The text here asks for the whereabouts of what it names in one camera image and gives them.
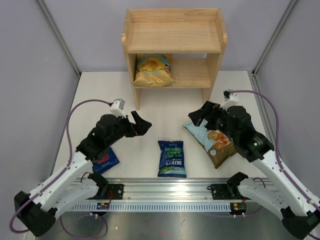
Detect blue spicy sweet chilli bag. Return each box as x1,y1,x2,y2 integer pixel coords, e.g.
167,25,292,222
92,147,120,174

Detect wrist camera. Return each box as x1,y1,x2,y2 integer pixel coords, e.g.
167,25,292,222
221,90,239,110
110,98,126,118

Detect white slotted cable duct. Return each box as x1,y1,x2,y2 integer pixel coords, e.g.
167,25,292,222
70,202,231,213

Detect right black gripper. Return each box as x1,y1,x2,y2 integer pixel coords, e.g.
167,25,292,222
188,100,239,142

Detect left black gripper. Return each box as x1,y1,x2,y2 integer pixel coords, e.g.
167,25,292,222
106,111,151,147

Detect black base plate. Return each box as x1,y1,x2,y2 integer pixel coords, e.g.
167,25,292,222
207,183,232,200
104,183,125,200

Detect yellow kettle chips bag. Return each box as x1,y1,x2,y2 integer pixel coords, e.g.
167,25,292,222
133,53,175,88

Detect blue sea salt vinegar bag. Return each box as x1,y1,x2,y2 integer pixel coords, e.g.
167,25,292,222
157,140,187,178

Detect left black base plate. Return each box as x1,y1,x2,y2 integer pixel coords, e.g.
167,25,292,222
104,183,125,200

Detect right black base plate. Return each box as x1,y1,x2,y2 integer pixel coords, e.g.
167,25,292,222
207,183,232,200

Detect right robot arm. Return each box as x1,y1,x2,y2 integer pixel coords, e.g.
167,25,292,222
188,101,320,240

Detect light blue cassava chips bag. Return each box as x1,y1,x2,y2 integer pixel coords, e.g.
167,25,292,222
183,119,237,169

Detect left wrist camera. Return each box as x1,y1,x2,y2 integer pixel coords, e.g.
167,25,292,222
110,98,126,118

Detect wooden two-tier shelf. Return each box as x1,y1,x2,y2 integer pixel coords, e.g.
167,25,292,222
121,8,228,102

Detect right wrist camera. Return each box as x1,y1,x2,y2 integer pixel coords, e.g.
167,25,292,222
221,90,239,110

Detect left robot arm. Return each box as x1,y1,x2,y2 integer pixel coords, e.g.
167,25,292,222
14,111,152,237

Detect aluminium mounting rail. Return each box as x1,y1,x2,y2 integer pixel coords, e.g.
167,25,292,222
67,177,286,201

